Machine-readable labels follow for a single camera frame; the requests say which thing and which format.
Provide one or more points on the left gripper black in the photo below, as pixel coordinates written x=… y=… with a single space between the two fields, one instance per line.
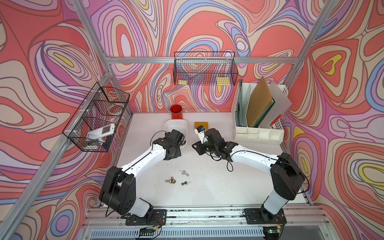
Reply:
x=178 y=152

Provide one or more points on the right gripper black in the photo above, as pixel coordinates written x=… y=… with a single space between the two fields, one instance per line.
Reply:
x=199 y=146

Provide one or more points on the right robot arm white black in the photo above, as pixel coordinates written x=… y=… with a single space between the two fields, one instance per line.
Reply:
x=287 y=177

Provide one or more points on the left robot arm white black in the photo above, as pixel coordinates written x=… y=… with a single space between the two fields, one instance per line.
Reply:
x=119 y=189

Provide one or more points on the white storage tray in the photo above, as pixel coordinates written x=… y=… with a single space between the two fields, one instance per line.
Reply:
x=179 y=125

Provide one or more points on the gold silver chess piece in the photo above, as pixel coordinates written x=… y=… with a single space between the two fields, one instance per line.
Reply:
x=171 y=180

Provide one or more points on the red cup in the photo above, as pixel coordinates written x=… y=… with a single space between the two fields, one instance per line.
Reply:
x=176 y=112

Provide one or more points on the green folder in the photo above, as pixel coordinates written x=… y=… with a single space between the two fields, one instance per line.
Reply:
x=240 y=104

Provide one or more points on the white file organizer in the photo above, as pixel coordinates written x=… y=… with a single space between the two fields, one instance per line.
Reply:
x=271 y=135

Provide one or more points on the yellow sponge in basket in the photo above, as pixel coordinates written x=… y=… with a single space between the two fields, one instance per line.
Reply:
x=223 y=81

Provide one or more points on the brown cardboard folder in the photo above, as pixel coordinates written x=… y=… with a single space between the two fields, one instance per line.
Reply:
x=260 y=103

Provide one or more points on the white remote control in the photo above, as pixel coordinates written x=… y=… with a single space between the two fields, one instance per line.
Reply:
x=101 y=132

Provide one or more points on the grey folder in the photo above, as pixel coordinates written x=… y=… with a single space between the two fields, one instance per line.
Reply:
x=281 y=105

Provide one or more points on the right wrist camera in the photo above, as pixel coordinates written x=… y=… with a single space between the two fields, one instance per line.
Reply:
x=200 y=132

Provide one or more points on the back wire basket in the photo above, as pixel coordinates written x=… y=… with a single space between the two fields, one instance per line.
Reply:
x=193 y=68

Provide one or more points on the wire basket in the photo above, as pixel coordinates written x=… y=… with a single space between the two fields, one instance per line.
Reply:
x=193 y=68
x=102 y=106

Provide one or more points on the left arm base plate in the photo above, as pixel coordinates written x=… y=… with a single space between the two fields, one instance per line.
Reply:
x=156 y=217

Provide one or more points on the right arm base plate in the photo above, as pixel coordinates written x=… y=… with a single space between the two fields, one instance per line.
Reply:
x=259 y=216

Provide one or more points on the left wire basket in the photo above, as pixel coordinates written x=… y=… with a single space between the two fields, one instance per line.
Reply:
x=102 y=106

